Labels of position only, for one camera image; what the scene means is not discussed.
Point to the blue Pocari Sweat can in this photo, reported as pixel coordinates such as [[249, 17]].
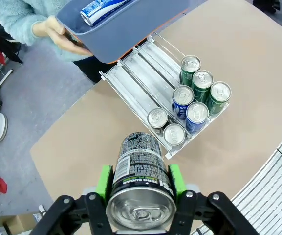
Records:
[[101, 11], [182, 95], [195, 115]]

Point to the green beverage can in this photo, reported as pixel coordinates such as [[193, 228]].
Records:
[[220, 94], [201, 79], [190, 64]]

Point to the person's right hand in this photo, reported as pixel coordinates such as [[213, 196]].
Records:
[[60, 39]]

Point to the blue plastic bin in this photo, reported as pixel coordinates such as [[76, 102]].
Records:
[[121, 36]]

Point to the white clothes rack stand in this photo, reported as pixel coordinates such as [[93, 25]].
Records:
[[5, 78]]

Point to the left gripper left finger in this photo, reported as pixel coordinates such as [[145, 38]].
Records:
[[104, 186]]

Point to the black Pepsi can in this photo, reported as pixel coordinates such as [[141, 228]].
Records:
[[158, 118], [140, 166], [174, 135]]

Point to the black jacket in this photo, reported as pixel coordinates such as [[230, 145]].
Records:
[[6, 46]]

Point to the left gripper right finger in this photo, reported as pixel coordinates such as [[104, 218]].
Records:
[[178, 183]]

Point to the cardboard box by robot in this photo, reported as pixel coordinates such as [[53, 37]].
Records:
[[16, 224]]

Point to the white can dispenser rack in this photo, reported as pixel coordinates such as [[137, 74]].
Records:
[[140, 80]]

